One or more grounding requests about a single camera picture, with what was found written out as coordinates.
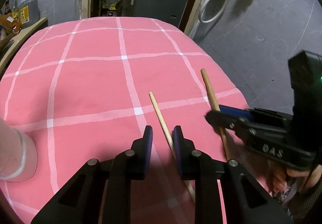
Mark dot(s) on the pale chopstick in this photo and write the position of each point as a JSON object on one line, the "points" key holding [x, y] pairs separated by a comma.
{"points": [[169, 139]]}

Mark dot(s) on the dark grey cabinet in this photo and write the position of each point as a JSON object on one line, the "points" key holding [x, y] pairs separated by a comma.
{"points": [[169, 11]]}

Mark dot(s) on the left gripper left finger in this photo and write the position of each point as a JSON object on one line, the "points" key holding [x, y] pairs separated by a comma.
{"points": [[99, 192]]}

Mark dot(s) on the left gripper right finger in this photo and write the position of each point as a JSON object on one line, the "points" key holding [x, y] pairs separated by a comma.
{"points": [[225, 192]]}

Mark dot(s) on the thick brown chopstick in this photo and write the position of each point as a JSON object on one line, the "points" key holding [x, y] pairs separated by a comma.
{"points": [[215, 106]]}

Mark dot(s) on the large oil jug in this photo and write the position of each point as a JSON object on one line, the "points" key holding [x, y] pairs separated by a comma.
{"points": [[29, 13]]}

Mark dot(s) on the right hand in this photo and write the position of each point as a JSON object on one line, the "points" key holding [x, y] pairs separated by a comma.
{"points": [[308, 179]]}

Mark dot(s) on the orange packaged bottle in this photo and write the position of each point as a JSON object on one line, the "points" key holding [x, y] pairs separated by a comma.
{"points": [[10, 24]]}

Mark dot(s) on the pink checked tablecloth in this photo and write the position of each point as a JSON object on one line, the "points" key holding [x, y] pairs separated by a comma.
{"points": [[81, 89]]}

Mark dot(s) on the white plastic utensil holder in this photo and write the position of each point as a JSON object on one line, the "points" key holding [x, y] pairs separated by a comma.
{"points": [[19, 157]]}

